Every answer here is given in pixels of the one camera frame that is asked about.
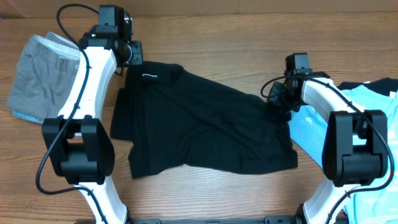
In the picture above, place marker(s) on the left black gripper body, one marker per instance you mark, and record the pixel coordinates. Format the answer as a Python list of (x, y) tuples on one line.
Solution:
[(133, 54)]

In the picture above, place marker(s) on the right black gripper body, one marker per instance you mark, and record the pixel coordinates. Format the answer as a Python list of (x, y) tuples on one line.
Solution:
[(283, 99)]

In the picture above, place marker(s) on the black t-shirt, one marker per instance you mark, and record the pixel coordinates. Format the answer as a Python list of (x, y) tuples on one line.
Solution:
[(174, 117)]

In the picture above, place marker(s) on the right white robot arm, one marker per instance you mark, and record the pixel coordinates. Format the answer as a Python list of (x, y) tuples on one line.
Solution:
[(355, 157)]

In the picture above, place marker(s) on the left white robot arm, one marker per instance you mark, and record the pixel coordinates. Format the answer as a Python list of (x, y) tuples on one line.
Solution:
[(77, 144)]

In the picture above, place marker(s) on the grey folded shorts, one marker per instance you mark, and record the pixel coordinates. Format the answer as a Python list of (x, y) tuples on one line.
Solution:
[(44, 77)]

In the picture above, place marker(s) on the black garment under blue shirt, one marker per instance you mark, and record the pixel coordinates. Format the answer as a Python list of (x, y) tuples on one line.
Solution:
[(383, 86)]

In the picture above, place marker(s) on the light blue cloth under shorts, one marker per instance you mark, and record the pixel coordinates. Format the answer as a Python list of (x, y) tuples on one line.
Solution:
[(27, 117)]

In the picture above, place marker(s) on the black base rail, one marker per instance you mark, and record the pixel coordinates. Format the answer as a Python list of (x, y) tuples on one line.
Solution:
[(279, 219)]

